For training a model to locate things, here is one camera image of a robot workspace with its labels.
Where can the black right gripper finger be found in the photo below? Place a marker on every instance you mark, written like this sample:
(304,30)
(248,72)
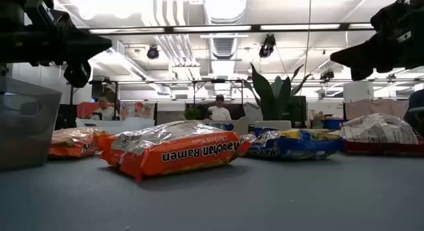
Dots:
(361,74)
(359,55)

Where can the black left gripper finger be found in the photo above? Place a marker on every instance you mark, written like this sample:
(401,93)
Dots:
(87,45)
(77,74)

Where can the red Maruchan beef ramen packet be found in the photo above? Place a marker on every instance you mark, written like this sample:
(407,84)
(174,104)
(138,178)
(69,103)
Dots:
(377,131)

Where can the orange Maruchan chicken ramen packet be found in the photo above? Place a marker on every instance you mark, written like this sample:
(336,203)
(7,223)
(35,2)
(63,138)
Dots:
(73,143)
(185,155)

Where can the blue Maruchan soy ramen packet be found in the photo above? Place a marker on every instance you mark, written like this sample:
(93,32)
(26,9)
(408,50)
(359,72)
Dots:
(265,130)
(225,126)
(298,146)

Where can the snake plant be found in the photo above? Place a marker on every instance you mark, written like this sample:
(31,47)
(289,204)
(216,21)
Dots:
(265,92)

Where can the white column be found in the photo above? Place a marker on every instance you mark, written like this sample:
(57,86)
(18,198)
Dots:
(358,91)

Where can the black ceiling spotlight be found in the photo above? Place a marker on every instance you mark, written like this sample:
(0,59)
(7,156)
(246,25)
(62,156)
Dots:
(152,53)
(327,74)
(267,45)

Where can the red board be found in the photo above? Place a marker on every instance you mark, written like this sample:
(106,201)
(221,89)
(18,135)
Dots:
(85,109)

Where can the pink cloth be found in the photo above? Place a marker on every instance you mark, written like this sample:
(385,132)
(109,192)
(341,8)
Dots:
(376,108)

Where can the person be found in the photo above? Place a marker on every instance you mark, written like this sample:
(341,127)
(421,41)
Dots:
(219,112)
(102,112)

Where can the blue storage bin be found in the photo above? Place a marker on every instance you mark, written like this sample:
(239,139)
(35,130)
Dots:
(334,123)

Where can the dark blue chair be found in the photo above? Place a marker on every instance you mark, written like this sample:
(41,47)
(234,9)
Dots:
(415,108)

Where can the colourful poster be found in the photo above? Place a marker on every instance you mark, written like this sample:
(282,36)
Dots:
(137,110)

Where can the dark grey plastic bin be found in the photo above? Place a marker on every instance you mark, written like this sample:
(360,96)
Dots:
(26,125)

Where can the small green plant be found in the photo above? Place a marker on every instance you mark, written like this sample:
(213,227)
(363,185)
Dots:
(192,114)

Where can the black metal station frame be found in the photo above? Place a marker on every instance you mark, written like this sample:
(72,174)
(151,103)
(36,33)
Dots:
(218,81)

